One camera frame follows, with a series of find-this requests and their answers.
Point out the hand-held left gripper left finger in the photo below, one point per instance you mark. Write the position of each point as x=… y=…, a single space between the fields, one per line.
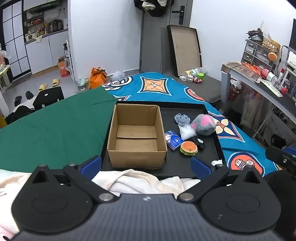
x=92 y=163

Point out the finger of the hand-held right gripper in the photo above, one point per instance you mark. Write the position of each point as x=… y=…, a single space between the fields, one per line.
x=277 y=154

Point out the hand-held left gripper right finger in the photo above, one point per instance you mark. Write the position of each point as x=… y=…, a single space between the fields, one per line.
x=200 y=166

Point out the black tray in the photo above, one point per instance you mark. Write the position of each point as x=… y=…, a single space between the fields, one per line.
x=180 y=166

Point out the burger plush toy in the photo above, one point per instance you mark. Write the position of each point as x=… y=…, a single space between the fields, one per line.
x=188 y=148

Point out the black white plush toy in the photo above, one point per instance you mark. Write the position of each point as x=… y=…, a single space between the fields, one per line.
x=198 y=142

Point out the clear bag of white stuffing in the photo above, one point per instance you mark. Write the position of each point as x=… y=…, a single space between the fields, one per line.
x=186 y=133

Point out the blue tissue packet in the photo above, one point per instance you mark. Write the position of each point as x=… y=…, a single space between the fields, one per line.
x=173 y=140

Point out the grey pink mouse plush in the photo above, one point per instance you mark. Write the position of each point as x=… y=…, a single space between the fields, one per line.
x=203 y=127

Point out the brown cardboard box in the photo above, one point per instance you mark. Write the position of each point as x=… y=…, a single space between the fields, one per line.
x=136 y=160

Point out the grey plush toy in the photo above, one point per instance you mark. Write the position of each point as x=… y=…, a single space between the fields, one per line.
x=182 y=119

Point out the crumpled white paper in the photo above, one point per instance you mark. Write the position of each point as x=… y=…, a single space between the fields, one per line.
x=216 y=162

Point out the cream fleece blanket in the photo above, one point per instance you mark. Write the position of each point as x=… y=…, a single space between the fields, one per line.
x=129 y=183

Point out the green cloth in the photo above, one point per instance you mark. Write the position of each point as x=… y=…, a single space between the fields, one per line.
x=57 y=134

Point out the beige tote bags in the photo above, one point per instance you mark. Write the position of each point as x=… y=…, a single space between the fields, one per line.
x=254 y=109

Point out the grey desk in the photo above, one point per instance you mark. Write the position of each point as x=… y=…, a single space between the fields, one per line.
x=277 y=99

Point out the red bag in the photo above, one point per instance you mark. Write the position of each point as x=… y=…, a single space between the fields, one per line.
x=235 y=91

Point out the grey bench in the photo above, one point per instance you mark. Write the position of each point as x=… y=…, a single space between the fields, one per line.
x=208 y=88

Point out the red label bottle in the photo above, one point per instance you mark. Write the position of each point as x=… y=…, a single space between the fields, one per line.
x=268 y=75

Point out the black stool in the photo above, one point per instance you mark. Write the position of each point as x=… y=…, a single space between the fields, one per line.
x=48 y=97

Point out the clear round container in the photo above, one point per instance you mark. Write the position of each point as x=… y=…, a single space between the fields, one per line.
x=82 y=83

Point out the blue patterned blanket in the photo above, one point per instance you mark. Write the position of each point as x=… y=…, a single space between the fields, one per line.
x=161 y=92

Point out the orange gift bag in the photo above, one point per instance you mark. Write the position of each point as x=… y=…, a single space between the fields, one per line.
x=97 y=78

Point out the small red figurines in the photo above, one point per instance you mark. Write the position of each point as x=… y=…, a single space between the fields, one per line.
x=197 y=80

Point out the black white clothes pile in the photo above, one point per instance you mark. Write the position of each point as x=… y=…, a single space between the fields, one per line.
x=20 y=112

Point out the small white toy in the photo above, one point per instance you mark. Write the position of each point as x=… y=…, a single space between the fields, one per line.
x=189 y=78

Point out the yellow slipper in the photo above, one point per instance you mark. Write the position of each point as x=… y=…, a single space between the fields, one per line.
x=42 y=87
x=55 y=82

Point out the small white box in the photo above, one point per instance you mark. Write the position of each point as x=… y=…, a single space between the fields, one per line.
x=182 y=78

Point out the white plastic bag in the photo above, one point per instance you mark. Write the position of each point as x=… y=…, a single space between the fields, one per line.
x=118 y=76

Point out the black slipper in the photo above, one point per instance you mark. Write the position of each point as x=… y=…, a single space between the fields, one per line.
x=18 y=100
x=29 y=95

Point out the orange carton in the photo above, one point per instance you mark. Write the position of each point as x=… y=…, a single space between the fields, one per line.
x=63 y=69

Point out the white narrow rack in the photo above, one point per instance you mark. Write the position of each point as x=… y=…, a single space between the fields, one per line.
x=70 y=64

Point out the grey drawer organizer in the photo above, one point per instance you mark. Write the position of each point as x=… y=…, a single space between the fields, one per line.
x=252 y=52

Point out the computer monitor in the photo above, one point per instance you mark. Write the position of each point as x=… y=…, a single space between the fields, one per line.
x=292 y=46

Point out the woven bamboo tray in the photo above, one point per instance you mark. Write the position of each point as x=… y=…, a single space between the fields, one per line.
x=271 y=44

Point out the black framed tray lid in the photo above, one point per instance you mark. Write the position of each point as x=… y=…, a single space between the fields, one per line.
x=185 y=48

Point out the white kitchen cabinet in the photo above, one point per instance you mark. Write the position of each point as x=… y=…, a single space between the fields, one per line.
x=44 y=53

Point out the yellow side table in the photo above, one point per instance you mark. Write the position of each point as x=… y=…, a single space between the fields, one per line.
x=4 y=69

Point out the grey door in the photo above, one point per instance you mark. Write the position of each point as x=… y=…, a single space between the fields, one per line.
x=152 y=46

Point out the glass jars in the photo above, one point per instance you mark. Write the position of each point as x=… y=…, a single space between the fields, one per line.
x=2 y=58

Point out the white rice cooker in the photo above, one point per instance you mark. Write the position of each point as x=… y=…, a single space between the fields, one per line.
x=31 y=37

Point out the black kitchen appliance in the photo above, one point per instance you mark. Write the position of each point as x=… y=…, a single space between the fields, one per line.
x=57 y=25

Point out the black framed sliding door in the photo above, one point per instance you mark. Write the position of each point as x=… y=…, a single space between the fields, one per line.
x=16 y=34

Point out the hanging dark clothes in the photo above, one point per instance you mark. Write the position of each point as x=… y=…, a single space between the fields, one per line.
x=155 y=9

